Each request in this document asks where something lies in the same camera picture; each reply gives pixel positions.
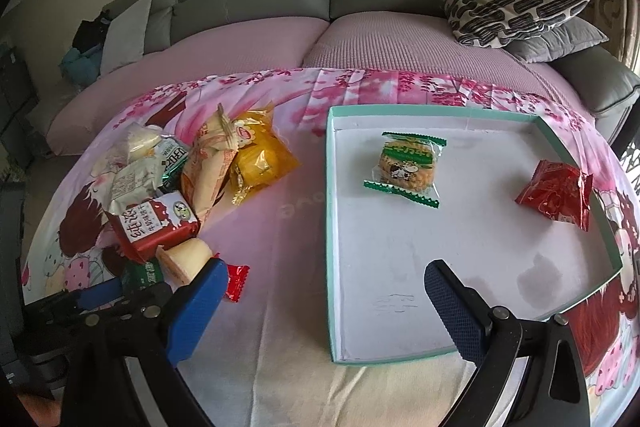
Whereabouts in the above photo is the orange and white bread packet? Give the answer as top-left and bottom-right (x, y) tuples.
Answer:
(180, 103), (240, 220)

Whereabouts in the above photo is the small red candy packet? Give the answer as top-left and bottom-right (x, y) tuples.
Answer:
(223, 264), (251, 304)

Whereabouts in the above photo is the dark green snack packet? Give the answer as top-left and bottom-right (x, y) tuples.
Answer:
(121, 259), (166, 293)

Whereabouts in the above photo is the clear bun packet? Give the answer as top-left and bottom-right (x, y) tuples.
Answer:
(102, 122), (168, 168)

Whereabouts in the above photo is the teal cloth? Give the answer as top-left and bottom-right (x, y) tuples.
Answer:
(59, 47), (103, 88)

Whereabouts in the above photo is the black and white patterned pillow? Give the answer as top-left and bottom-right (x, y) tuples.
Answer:
(444, 0), (591, 48)

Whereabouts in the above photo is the light grey pillow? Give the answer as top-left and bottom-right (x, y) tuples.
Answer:
(100, 0), (154, 75)

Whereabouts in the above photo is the teal-edged white box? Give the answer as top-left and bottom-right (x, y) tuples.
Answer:
(325, 103), (623, 364)

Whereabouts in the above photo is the red and white biscuit packet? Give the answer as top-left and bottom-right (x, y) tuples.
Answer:
(105, 189), (201, 263)

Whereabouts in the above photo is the clear packet with yellow cake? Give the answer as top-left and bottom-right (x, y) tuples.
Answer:
(156, 239), (221, 285)

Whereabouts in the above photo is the dark bag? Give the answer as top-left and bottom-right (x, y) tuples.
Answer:
(71, 9), (112, 55)

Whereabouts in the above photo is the red snack packet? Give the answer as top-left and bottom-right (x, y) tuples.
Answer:
(515, 159), (594, 233)

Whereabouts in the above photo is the printed blanket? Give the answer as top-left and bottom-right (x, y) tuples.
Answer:
(20, 67), (640, 427)

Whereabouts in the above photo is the pink sofa cover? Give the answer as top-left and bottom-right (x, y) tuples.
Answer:
(45, 14), (598, 158)

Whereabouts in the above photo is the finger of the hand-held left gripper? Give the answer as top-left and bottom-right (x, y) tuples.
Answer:
(27, 281), (173, 334)

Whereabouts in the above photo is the green-edged clear cookie packet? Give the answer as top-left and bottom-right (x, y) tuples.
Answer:
(363, 132), (448, 209)

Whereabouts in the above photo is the dark grey pillow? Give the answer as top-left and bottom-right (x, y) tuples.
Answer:
(502, 17), (610, 64)

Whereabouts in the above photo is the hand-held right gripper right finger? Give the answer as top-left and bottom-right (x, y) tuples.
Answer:
(424, 259), (592, 427)

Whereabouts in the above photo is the green and white snack packet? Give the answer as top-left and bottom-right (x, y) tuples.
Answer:
(160, 134), (191, 192)

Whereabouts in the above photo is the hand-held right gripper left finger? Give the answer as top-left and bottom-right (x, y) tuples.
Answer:
(60, 258), (229, 427)

